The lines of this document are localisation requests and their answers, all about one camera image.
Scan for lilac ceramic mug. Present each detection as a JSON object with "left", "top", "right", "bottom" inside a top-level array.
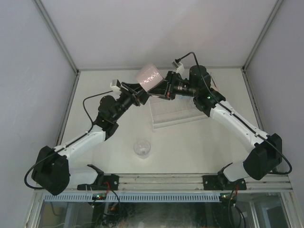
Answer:
[{"left": 135, "top": 63, "right": 164, "bottom": 92}]

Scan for clear acrylic dish rack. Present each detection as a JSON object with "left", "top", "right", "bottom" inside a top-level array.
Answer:
[{"left": 149, "top": 95, "right": 207, "bottom": 130}]

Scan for clear glass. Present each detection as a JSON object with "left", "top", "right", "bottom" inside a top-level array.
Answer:
[{"left": 133, "top": 139, "right": 151, "bottom": 159}]

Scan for light blue mug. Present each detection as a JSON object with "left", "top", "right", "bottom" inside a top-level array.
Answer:
[{"left": 178, "top": 95, "right": 190, "bottom": 100}]

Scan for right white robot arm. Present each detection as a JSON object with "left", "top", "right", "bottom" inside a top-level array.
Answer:
[{"left": 146, "top": 65, "right": 283, "bottom": 182}]

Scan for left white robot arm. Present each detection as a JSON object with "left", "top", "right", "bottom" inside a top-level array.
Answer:
[{"left": 28, "top": 80, "right": 149, "bottom": 195}]

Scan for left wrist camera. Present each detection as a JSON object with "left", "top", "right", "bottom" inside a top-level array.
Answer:
[{"left": 110, "top": 79, "right": 121, "bottom": 95}]

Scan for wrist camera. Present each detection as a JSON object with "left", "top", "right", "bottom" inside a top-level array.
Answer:
[
  {"left": 172, "top": 60, "right": 185, "bottom": 75},
  {"left": 110, "top": 79, "right": 121, "bottom": 95}
]

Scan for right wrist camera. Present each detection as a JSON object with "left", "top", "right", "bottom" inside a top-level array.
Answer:
[{"left": 172, "top": 60, "right": 185, "bottom": 75}]

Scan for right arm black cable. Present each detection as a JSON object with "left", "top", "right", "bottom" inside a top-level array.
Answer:
[{"left": 174, "top": 52, "right": 293, "bottom": 175}]

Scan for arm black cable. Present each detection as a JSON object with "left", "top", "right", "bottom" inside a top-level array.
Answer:
[
  {"left": 174, "top": 52, "right": 293, "bottom": 175},
  {"left": 24, "top": 94, "right": 112, "bottom": 190}
]

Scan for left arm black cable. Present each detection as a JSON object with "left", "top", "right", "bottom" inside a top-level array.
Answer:
[{"left": 24, "top": 94, "right": 112, "bottom": 190}]

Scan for right aluminium frame post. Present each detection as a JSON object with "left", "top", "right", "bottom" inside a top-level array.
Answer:
[{"left": 241, "top": 0, "right": 285, "bottom": 72}]

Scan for aluminium frame post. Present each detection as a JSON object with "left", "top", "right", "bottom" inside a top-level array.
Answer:
[
  {"left": 32, "top": 0, "right": 79, "bottom": 75},
  {"left": 241, "top": 0, "right": 285, "bottom": 72}
]

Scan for aluminium front rail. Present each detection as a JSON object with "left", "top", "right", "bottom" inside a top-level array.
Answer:
[{"left": 35, "top": 172, "right": 293, "bottom": 193}]

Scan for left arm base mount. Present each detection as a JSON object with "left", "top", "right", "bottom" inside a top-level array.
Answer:
[{"left": 77, "top": 164, "right": 120, "bottom": 190}]

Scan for blue slotted cable duct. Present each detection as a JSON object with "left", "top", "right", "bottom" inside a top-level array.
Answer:
[{"left": 43, "top": 192, "right": 220, "bottom": 203}]

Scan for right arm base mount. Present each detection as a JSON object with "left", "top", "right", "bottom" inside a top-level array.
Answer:
[{"left": 202, "top": 163, "right": 247, "bottom": 191}]

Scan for left aluminium frame post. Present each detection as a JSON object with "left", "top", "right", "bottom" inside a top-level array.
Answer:
[{"left": 32, "top": 0, "right": 79, "bottom": 75}]

